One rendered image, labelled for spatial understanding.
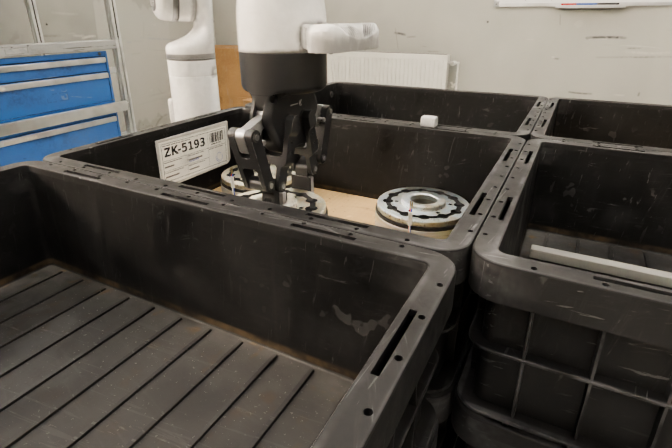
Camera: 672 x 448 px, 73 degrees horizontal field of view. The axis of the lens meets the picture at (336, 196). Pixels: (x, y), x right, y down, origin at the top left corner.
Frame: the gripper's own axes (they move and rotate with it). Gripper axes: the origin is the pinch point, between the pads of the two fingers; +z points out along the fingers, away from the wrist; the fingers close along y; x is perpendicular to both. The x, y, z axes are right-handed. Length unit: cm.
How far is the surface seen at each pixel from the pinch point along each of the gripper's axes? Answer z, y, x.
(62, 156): -4.5, 9.5, -19.4
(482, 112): -1.3, -47.3, 8.8
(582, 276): -4.3, 10.4, 24.8
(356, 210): 5.4, -12.5, 1.2
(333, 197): 5.4, -15.0, -3.3
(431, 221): 2.3, -6.9, 12.2
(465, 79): 27, -324, -55
